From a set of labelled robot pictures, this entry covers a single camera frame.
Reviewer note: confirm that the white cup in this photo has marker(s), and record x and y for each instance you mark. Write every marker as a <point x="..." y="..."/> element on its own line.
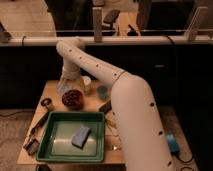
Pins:
<point x="87" y="84"/>

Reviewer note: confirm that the blue sponge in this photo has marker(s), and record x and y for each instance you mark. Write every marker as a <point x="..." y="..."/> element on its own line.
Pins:
<point x="80" y="136"/>

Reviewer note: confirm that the blue object on floor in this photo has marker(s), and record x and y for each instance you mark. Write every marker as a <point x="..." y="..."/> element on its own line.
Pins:
<point x="172" y="143"/>

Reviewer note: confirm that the black handled spatula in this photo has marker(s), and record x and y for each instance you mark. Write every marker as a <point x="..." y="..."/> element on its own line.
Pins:
<point x="32" y="143"/>

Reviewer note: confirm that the dark purple grapes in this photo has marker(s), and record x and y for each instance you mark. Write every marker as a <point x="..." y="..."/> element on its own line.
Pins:
<point x="72" y="97"/>

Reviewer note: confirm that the green plastic tray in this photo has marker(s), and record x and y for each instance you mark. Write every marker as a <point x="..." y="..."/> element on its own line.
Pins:
<point x="56" y="143"/>

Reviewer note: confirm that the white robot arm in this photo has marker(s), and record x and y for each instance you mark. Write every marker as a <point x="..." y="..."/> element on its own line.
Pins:
<point x="140" y="129"/>

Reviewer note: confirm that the clear plastic bag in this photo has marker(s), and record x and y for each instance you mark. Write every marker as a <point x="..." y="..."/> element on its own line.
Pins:
<point x="63" y="86"/>

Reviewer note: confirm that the black office chair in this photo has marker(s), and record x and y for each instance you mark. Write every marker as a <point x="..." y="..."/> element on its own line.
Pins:
<point x="110" y="19"/>

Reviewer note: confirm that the small round metal strainer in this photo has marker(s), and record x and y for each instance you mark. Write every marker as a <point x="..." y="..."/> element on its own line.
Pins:
<point x="47" y="103"/>

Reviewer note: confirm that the red bowl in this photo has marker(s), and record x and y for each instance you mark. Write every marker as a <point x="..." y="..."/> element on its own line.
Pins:
<point x="76" y="106"/>

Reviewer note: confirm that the small blue cup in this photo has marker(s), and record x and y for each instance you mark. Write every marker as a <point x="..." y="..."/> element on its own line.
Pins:
<point x="102" y="92"/>

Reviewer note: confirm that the black handled utensil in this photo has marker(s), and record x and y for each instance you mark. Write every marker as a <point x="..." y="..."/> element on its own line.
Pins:
<point x="106" y="107"/>

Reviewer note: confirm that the white horizontal rail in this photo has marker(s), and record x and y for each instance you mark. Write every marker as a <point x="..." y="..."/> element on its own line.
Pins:
<point x="108" y="40"/>

